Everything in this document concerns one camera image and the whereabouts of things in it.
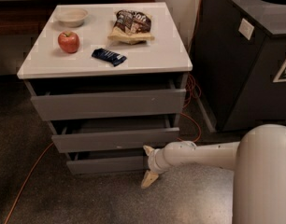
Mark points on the grey bottom drawer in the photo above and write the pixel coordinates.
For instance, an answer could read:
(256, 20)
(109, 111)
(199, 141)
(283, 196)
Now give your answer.
(108, 161)

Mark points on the grey drawer cabinet white top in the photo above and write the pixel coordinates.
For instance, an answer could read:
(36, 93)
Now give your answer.
(108, 79)

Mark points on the grey middle drawer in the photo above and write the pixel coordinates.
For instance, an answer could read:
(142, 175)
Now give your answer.
(80, 135)

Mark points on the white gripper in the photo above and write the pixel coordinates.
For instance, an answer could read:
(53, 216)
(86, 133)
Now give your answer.
(153, 161)

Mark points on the grey drawer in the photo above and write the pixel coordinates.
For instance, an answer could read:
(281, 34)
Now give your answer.
(80, 135)
(108, 161)
(159, 99)

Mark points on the black trash bin cabinet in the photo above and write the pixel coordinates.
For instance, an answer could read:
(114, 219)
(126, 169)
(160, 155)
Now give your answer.
(236, 74)

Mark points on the white paper bowl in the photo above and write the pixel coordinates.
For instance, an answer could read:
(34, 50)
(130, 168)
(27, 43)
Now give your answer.
(74, 17)

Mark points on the white label on bin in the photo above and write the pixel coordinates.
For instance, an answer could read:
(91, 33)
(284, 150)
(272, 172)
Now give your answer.
(246, 29)

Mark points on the dark blue snack bar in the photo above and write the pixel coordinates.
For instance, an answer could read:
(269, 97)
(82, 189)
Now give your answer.
(109, 56)

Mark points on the grey top drawer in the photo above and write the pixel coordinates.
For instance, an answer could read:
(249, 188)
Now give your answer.
(159, 99)

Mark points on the red apple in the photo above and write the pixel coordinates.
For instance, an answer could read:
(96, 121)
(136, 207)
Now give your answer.
(68, 42)

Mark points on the brown chip bag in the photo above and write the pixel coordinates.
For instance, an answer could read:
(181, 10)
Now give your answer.
(131, 27)

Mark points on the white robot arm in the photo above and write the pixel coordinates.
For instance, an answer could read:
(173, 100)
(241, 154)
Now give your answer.
(258, 161)

